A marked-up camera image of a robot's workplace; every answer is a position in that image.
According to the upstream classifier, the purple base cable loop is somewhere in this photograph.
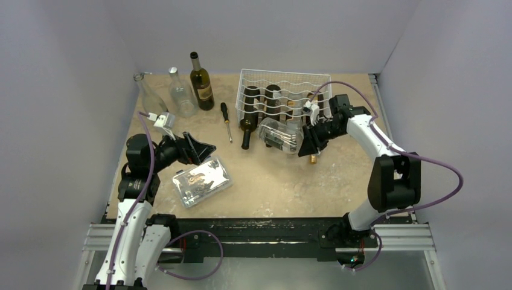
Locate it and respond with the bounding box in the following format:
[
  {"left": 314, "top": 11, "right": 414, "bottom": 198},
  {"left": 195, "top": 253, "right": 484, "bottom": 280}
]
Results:
[{"left": 156, "top": 230, "right": 224, "bottom": 281}]

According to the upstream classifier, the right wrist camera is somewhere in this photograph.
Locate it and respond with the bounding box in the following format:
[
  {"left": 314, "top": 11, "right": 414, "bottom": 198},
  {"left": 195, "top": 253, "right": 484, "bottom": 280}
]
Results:
[{"left": 302, "top": 100, "right": 320, "bottom": 126}]

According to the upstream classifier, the dark labelled wine bottle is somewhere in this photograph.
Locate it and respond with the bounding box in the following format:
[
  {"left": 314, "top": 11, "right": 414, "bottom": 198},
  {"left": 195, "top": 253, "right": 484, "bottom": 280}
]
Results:
[{"left": 190, "top": 51, "right": 214, "bottom": 111}]

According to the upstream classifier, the white wire wine rack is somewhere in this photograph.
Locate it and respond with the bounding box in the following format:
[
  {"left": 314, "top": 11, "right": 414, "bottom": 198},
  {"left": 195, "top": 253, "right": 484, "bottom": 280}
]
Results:
[{"left": 236, "top": 69, "right": 333, "bottom": 123}]

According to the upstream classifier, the dark bottle silver collar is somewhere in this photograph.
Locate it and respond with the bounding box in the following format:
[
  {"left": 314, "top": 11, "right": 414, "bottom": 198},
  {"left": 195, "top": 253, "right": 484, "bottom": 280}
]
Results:
[{"left": 263, "top": 84, "right": 281, "bottom": 121}]

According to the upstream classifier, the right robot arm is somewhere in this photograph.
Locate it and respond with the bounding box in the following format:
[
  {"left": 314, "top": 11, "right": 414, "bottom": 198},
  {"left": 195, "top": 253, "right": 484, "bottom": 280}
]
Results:
[{"left": 298, "top": 94, "right": 421, "bottom": 246}]

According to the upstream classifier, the black handled screwdriver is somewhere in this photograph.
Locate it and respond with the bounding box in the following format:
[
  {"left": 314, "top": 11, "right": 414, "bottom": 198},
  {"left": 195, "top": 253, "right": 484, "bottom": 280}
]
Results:
[{"left": 220, "top": 102, "right": 233, "bottom": 143}]

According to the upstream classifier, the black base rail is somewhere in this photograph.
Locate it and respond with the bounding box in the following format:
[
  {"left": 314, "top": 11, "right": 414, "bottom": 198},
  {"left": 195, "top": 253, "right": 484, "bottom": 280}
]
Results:
[{"left": 158, "top": 217, "right": 379, "bottom": 267}]

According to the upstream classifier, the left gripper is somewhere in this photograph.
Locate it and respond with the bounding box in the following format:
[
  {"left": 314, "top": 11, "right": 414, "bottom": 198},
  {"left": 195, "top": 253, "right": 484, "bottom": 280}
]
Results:
[{"left": 148, "top": 128, "right": 214, "bottom": 173}]

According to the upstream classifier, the small dark bottle gold cap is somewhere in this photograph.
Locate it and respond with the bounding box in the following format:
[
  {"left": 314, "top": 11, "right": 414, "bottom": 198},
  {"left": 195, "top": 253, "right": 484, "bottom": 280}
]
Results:
[{"left": 285, "top": 100, "right": 300, "bottom": 121}]

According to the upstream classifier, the dark green lower bottle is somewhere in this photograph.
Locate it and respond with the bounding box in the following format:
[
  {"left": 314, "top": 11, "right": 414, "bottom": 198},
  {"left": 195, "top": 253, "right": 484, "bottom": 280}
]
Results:
[{"left": 240, "top": 86, "right": 260, "bottom": 150}]

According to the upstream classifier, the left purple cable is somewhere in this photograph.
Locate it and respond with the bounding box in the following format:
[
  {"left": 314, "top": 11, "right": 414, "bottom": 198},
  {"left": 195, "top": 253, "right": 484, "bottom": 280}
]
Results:
[{"left": 104, "top": 111, "right": 157, "bottom": 290}]

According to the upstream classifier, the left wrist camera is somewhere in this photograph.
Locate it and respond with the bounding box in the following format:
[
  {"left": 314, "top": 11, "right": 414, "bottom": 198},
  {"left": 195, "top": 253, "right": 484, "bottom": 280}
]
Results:
[{"left": 147, "top": 112, "right": 176, "bottom": 140}]

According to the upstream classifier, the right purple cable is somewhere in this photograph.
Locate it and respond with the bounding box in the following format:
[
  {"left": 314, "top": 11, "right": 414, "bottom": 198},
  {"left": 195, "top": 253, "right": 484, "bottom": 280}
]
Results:
[{"left": 310, "top": 81, "right": 465, "bottom": 219}]

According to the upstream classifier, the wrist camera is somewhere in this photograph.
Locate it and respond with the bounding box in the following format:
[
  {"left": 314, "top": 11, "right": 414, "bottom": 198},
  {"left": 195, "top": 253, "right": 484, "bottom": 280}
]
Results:
[
  {"left": 147, "top": 112, "right": 176, "bottom": 140},
  {"left": 302, "top": 100, "right": 320, "bottom": 126}
]

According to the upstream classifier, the clear plastic parts box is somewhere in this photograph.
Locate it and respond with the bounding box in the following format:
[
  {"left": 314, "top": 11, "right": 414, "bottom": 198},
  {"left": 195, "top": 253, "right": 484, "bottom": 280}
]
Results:
[{"left": 172, "top": 155, "right": 234, "bottom": 208}]

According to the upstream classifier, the red bottle gold foil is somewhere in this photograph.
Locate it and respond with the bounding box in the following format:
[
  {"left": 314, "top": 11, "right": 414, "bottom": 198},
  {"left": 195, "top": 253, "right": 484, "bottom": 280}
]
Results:
[{"left": 305, "top": 91, "right": 324, "bottom": 164}]

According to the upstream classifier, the tall clear bottle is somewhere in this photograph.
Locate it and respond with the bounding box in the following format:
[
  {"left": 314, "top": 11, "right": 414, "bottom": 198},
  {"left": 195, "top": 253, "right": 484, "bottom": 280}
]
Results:
[{"left": 133, "top": 72, "right": 168, "bottom": 115}]

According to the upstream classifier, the clear bottle silver cap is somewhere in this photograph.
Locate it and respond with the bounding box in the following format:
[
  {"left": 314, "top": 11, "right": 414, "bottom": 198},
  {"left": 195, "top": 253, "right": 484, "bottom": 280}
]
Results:
[{"left": 168, "top": 66, "right": 198, "bottom": 118}]

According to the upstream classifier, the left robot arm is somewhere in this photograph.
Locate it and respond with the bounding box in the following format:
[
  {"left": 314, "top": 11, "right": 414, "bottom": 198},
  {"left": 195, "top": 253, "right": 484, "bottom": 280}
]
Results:
[{"left": 82, "top": 132, "right": 216, "bottom": 289}]

